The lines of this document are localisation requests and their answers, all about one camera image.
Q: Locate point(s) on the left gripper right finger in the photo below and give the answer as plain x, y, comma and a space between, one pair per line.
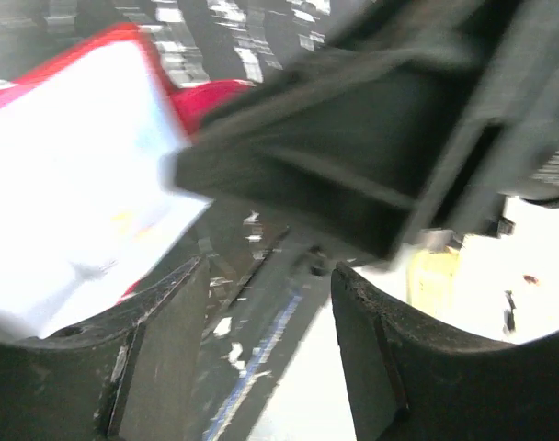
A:
412, 377

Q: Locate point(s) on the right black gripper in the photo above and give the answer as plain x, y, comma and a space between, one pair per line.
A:
483, 112

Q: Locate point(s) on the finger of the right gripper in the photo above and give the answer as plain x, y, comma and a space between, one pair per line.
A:
328, 144

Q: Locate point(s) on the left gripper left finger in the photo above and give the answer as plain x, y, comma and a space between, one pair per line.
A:
125, 374

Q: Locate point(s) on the red leather card holder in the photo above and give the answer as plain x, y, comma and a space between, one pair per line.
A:
86, 208

